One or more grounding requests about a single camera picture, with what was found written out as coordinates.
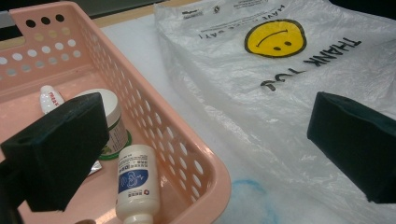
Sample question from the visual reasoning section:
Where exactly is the white bottle with blue label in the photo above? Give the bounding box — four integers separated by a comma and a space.
115, 144, 162, 224

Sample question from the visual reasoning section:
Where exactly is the white printed plastic bag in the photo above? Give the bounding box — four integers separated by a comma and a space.
153, 0, 396, 224

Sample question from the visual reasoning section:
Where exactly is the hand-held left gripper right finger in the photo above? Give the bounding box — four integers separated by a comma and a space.
306, 91, 396, 204

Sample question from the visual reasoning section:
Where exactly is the white jar with green label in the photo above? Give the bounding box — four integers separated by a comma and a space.
74, 88, 134, 161

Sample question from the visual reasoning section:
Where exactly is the pink perforated plastic basket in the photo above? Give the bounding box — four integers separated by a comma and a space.
0, 0, 232, 224

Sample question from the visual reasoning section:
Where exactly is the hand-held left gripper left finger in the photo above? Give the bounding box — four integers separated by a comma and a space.
0, 91, 110, 213

